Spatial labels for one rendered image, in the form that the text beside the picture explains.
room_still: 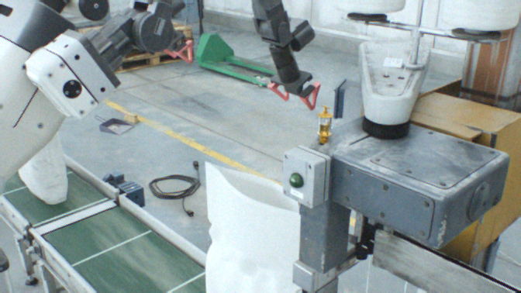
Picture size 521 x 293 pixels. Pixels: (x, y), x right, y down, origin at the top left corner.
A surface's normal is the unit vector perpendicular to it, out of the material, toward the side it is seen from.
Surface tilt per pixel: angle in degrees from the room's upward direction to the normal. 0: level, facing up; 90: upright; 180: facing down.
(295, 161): 90
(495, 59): 90
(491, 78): 90
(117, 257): 0
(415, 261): 90
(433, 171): 0
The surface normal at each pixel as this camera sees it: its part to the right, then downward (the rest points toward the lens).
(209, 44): 0.66, 0.06
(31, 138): 0.27, 0.74
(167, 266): 0.00, -0.91
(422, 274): -0.73, 0.28
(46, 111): 0.65, 0.31
